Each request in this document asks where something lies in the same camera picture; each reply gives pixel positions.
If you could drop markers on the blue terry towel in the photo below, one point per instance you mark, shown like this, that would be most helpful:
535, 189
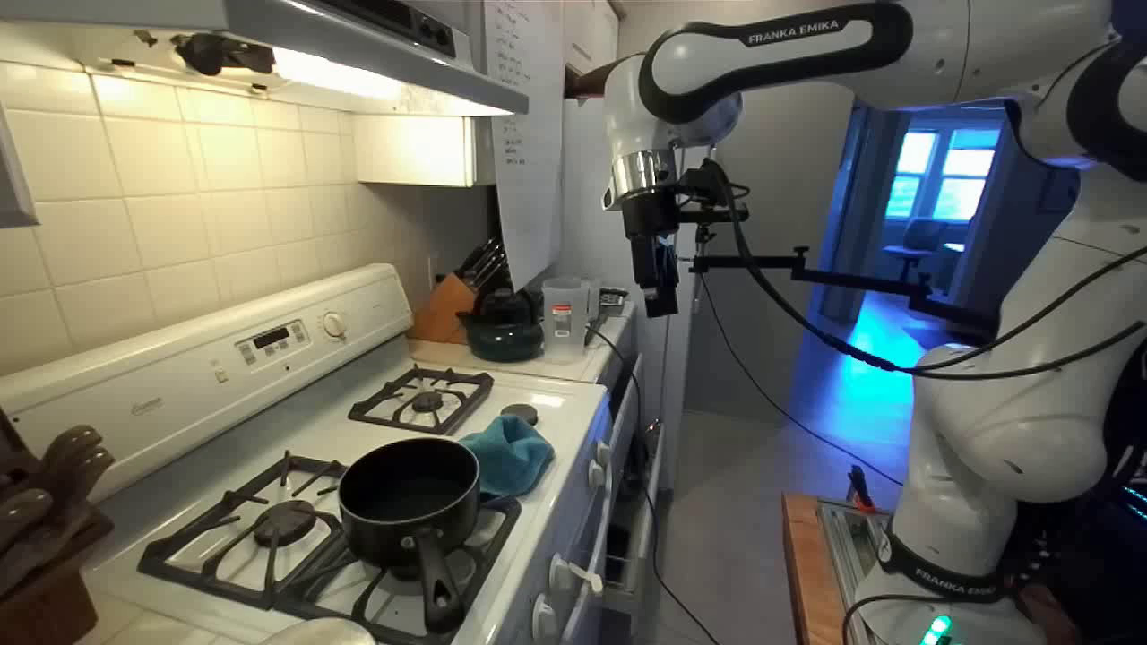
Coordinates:
514, 459

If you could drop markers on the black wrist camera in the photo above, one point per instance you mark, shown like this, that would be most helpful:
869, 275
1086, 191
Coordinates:
705, 199

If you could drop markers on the white cabinet above refrigerator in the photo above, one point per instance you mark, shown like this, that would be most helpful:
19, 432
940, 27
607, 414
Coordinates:
587, 31

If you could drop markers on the white stove knob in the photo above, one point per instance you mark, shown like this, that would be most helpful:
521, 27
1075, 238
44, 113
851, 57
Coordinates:
541, 617
597, 462
570, 576

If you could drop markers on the white gas stove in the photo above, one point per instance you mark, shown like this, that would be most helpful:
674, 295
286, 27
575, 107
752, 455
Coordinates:
179, 380

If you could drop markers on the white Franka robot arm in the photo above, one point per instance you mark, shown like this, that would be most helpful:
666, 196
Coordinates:
1028, 432

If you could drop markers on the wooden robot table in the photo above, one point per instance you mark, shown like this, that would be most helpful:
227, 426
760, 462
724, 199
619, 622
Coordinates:
807, 576

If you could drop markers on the steel range hood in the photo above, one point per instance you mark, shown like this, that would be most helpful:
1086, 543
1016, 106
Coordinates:
358, 49

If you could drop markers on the brown basket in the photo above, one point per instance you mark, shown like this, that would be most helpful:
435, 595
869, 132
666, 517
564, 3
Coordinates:
587, 79

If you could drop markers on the dark teal pot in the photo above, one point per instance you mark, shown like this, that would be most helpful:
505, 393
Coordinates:
503, 331

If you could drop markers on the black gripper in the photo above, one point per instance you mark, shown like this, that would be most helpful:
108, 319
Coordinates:
650, 238

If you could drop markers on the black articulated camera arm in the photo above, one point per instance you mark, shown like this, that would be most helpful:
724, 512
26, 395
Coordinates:
836, 281

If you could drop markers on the metal sink drain strainer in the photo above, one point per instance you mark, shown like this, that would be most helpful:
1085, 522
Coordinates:
521, 414

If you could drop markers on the blue lit window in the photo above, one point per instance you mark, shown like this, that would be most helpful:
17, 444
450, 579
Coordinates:
945, 166

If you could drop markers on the dark brown knife block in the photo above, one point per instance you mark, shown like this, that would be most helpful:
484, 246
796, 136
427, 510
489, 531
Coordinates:
42, 537

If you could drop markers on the wooden knife block with knives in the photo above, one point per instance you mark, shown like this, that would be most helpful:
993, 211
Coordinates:
442, 314

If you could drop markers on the clear measuring cup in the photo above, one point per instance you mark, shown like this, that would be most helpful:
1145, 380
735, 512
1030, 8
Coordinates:
564, 316

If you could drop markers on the large black stove grate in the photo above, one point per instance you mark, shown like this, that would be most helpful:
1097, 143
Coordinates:
239, 543

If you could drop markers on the white paper sheet with writing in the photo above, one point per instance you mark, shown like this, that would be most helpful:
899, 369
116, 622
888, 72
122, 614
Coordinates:
526, 143

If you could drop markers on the small black stove grate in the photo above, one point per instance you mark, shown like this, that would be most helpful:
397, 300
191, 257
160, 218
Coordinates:
421, 380

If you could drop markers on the black burner cap under grate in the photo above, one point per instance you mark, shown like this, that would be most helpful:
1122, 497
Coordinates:
427, 402
286, 522

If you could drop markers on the aluminium base plate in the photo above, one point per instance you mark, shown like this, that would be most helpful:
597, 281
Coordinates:
856, 551

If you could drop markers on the dark fixture under hood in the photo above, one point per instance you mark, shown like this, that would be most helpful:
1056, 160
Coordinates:
219, 52

